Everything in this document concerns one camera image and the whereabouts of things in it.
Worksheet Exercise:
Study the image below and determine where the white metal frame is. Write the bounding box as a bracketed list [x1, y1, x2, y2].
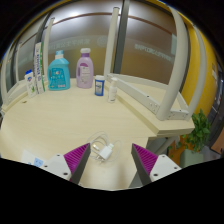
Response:
[0, 6, 208, 122]

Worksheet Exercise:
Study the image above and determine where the white green toothpaste box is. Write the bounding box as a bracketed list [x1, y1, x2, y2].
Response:
[33, 41, 47, 95]

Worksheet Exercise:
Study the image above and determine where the white power strip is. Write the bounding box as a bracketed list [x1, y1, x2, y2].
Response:
[20, 149, 46, 168]

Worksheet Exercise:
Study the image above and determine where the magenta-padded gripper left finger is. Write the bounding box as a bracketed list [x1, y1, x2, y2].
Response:
[41, 142, 92, 186]

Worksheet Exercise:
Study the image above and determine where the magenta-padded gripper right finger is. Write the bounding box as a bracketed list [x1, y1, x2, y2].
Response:
[130, 143, 183, 186]

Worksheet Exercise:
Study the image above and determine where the green potted plant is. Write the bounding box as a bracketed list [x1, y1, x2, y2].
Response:
[168, 109, 212, 168]

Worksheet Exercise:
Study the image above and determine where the white bottle with blue cap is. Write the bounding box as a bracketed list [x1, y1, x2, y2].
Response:
[24, 69, 38, 99]

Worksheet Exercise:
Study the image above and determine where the purple detergent bottle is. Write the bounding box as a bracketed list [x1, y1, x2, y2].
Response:
[75, 47, 95, 90]

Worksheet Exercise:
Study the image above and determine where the blue detergent bottle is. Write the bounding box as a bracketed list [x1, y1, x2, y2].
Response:
[47, 49, 71, 92]

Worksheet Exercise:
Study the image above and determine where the small blue white jar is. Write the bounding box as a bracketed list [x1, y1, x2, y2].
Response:
[94, 74, 106, 97]

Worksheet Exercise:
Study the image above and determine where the small white spray bottle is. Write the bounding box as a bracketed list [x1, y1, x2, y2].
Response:
[107, 77, 119, 104]

